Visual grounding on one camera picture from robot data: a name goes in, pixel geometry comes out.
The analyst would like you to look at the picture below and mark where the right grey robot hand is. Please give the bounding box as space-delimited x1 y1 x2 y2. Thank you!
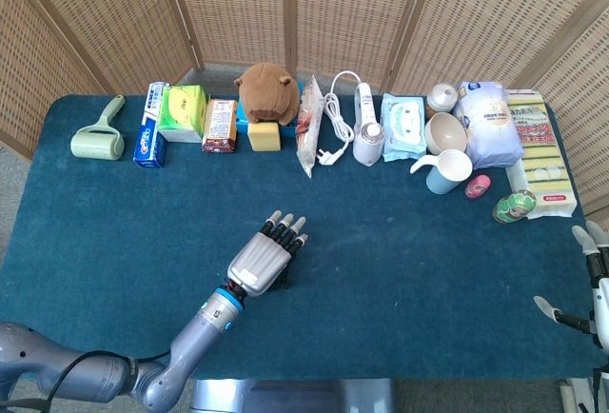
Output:
533 221 609 347

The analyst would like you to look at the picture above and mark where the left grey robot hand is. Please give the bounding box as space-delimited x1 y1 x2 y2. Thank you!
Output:
226 209 309 297

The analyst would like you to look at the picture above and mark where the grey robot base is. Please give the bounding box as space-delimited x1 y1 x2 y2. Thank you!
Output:
188 378 397 413

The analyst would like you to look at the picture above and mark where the black cast iron teapot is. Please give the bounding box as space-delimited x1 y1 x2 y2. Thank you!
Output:
265 255 292 290

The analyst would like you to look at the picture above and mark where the white lidded jar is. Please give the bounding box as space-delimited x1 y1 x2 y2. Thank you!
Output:
425 83 460 120

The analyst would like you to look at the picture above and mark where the yellow sponge block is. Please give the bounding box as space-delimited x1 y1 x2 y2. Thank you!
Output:
246 121 283 152

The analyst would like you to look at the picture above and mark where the green printed can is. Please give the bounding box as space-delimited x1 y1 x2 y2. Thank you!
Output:
492 188 538 225

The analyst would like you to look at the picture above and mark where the clear snack packet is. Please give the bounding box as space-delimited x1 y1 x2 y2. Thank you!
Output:
294 74 325 180

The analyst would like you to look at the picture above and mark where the blue plastic box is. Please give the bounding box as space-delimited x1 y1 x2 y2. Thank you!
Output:
236 80 306 139

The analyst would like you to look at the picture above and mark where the orange brown drink carton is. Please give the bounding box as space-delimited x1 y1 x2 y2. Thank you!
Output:
201 98 239 154

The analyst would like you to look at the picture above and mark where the blue table cloth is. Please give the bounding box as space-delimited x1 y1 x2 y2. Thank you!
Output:
0 93 601 382

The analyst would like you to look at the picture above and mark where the yellow sponge multipack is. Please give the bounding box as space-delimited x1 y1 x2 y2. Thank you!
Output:
504 88 579 221

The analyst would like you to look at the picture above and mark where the white handheld appliance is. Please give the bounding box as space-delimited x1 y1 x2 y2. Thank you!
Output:
352 82 385 167

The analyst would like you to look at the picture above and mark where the blue white toothpaste box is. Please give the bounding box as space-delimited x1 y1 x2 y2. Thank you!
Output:
132 81 170 169

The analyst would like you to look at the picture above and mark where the small pink egg toy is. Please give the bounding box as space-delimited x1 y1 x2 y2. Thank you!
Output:
464 174 492 200

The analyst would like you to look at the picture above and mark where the brown capybara plush toy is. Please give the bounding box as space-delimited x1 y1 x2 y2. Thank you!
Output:
233 62 302 127

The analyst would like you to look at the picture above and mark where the green tissue box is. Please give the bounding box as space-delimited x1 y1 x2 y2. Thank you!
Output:
157 84 209 144

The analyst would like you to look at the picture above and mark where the light blue wet wipes pack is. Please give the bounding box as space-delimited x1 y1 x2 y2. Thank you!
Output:
381 92 428 163

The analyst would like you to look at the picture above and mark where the green lint roller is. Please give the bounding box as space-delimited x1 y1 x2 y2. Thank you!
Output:
69 94 127 162

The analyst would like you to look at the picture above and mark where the white blue soft bag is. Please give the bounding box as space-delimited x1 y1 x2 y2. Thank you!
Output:
452 80 521 170

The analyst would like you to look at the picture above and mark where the beige bowl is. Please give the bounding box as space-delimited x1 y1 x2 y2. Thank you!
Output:
423 111 469 156

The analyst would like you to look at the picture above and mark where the wicker folding screen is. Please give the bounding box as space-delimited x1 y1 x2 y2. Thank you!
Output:
0 0 609 243

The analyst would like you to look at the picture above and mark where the white power cable with plug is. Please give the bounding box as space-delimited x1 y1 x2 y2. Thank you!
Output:
317 70 362 167

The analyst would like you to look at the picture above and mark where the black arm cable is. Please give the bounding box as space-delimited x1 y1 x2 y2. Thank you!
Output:
0 348 172 413

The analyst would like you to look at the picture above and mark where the blue cup with white handle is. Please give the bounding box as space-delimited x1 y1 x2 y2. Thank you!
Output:
409 148 474 195

